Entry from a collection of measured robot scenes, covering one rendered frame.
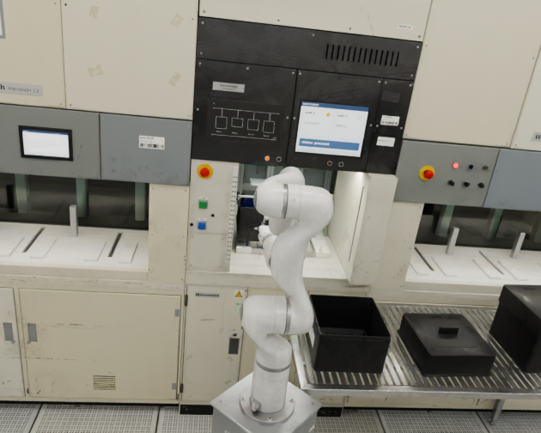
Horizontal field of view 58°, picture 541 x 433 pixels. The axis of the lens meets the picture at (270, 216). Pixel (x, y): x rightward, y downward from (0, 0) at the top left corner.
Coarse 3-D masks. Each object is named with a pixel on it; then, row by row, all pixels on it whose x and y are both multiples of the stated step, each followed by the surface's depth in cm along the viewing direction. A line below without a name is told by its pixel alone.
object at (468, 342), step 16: (416, 320) 209; (432, 320) 210; (448, 320) 212; (464, 320) 213; (400, 336) 214; (416, 336) 200; (432, 336) 200; (448, 336) 201; (464, 336) 202; (480, 336) 204; (416, 352) 199; (432, 352) 190; (448, 352) 191; (464, 352) 192; (480, 352) 193; (432, 368) 191; (448, 368) 192; (464, 368) 193; (480, 368) 194
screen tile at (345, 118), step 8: (336, 112) 201; (336, 120) 203; (344, 120) 203; (352, 120) 203; (360, 120) 204; (336, 128) 204; (360, 128) 205; (336, 136) 205; (344, 136) 206; (352, 136) 206; (360, 136) 206
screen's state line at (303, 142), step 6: (300, 138) 204; (306, 138) 205; (300, 144) 206; (306, 144) 206; (312, 144) 206; (318, 144) 206; (324, 144) 206; (330, 144) 207; (336, 144) 207; (342, 144) 207; (348, 144) 207; (354, 144) 208
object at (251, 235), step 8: (256, 184) 239; (240, 200) 256; (240, 208) 236; (248, 208) 237; (240, 216) 238; (248, 216) 239; (256, 216) 239; (264, 216) 239; (240, 224) 240; (248, 224) 240; (256, 224) 241; (240, 232) 242; (248, 232) 242; (240, 240) 243; (248, 240) 244; (256, 240) 244
